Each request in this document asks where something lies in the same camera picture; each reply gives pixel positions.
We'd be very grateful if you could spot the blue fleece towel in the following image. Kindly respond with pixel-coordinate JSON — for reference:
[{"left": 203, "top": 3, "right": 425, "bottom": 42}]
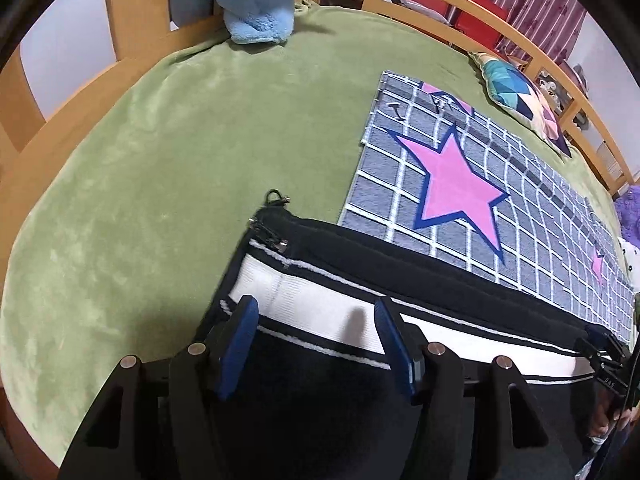
[{"left": 167, "top": 0, "right": 376, "bottom": 45}]

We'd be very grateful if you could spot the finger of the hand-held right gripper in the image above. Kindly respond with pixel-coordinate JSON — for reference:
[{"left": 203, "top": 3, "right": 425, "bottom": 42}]
[
  {"left": 584, "top": 323, "right": 632, "bottom": 356},
  {"left": 575, "top": 337, "right": 624, "bottom": 377}
]

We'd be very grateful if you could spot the black pants white waistband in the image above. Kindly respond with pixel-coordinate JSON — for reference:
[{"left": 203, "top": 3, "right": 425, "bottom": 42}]
[{"left": 192, "top": 189, "right": 608, "bottom": 480}]

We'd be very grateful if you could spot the person's right hand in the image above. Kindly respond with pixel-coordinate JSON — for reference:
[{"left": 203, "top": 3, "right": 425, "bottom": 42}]
[{"left": 590, "top": 396, "right": 631, "bottom": 446}]

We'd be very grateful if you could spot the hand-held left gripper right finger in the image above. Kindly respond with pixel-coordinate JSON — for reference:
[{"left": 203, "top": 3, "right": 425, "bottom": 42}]
[{"left": 374, "top": 296, "right": 576, "bottom": 480}]

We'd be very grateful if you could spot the grey checked star blanket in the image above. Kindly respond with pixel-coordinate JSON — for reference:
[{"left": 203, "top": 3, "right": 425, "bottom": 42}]
[{"left": 337, "top": 71, "right": 638, "bottom": 346}]

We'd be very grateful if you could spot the green fleece blanket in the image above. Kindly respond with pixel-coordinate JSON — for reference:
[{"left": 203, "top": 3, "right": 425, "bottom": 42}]
[{"left": 0, "top": 0, "right": 636, "bottom": 466}]

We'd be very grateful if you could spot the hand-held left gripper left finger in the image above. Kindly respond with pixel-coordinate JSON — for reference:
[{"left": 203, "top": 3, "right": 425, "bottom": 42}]
[{"left": 57, "top": 294, "right": 261, "bottom": 480}]

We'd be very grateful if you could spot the wooden bed frame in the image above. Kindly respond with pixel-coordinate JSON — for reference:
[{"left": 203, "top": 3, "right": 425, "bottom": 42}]
[{"left": 0, "top": 0, "right": 638, "bottom": 261}]

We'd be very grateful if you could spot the colourful geometric pillow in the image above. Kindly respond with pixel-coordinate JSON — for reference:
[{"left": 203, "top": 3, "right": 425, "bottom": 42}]
[{"left": 469, "top": 51, "right": 572, "bottom": 161}]

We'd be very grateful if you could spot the purple plush toy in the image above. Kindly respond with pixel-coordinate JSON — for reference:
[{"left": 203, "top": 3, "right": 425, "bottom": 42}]
[{"left": 614, "top": 195, "right": 640, "bottom": 241}]

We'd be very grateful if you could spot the maroon patterned curtain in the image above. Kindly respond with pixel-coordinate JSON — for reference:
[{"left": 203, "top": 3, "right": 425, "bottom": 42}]
[{"left": 375, "top": 0, "right": 588, "bottom": 66}]

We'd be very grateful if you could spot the grey folded cloth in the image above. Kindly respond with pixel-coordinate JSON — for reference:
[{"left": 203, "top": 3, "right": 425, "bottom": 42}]
[{"left": 401, "top": 0, "right": 449, "bottom": 24}]

